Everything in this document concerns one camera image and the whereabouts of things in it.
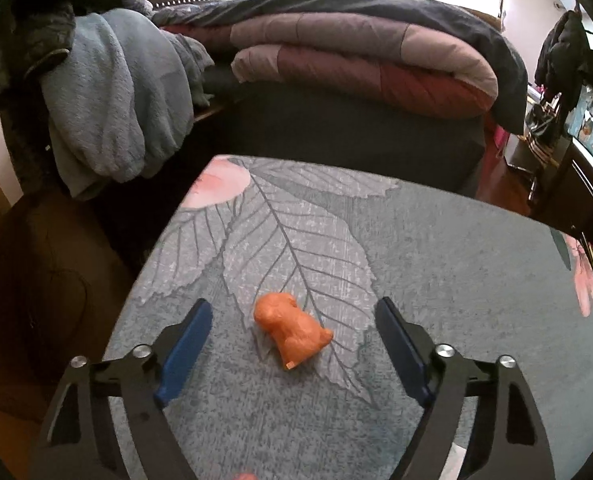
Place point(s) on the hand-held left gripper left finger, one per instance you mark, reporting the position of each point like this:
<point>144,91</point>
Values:
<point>186,350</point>

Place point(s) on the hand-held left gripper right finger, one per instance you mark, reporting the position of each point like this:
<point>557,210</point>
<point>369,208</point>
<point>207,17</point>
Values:
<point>401,350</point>

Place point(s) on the small orange figurine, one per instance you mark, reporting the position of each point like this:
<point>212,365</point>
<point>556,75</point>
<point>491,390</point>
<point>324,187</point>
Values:
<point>291,327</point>

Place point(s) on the grey floral tablecloth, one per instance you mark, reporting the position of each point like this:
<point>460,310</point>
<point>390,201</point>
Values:
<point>451,260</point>

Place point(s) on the dark brown upholstered seat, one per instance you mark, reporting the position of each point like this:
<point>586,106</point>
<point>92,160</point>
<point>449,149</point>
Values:
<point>41,285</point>

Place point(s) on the bed with grey skirt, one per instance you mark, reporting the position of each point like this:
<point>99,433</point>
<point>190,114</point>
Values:
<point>351,145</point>

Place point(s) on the dark wooden dresser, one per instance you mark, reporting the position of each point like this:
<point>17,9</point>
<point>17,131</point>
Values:
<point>586,195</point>

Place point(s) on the light blue fleece blanket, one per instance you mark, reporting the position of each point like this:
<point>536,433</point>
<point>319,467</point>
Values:
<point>111,95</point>

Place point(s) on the folded pink red comforter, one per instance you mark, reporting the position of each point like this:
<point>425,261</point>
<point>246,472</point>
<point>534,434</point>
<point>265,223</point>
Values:
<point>351,60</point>

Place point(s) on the folded pink and grey quilts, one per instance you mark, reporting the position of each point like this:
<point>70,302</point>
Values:
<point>416,15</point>

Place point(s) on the black hanging coat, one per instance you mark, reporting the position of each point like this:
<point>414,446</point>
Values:
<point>561,50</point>

